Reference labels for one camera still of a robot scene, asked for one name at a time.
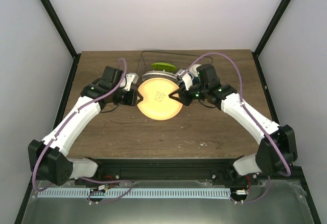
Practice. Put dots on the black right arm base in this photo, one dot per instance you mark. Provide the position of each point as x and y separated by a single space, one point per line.
226 175

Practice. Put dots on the lime green plate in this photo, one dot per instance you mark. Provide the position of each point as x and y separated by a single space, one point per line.
163 66

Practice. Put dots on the light blue slotted cable duct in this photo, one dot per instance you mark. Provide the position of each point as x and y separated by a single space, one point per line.
206 193

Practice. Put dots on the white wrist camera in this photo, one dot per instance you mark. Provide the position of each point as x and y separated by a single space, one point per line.
185 78
130 80

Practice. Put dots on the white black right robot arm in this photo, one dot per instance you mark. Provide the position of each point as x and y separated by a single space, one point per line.
277 146

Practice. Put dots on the grey wire dish rack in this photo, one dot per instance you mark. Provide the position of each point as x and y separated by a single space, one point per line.
160 60

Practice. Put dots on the white blue striped plate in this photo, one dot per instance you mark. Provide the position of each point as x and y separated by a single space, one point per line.
160 74

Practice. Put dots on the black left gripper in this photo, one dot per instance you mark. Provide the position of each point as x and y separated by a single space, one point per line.
132 100

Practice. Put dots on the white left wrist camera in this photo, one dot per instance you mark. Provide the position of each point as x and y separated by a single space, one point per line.
130 80

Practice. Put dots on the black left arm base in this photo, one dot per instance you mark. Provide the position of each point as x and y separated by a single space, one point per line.
111 176

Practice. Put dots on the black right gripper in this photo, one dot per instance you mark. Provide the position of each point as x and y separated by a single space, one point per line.
184 99

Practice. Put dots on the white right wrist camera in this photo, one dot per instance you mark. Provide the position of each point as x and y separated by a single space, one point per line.
185 78

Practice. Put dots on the orange round plate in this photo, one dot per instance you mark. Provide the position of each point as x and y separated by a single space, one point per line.
156 103

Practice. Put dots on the white and teal bowl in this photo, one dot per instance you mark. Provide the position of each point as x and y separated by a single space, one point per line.
193 70

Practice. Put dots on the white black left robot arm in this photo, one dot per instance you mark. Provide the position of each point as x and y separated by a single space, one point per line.
48 157

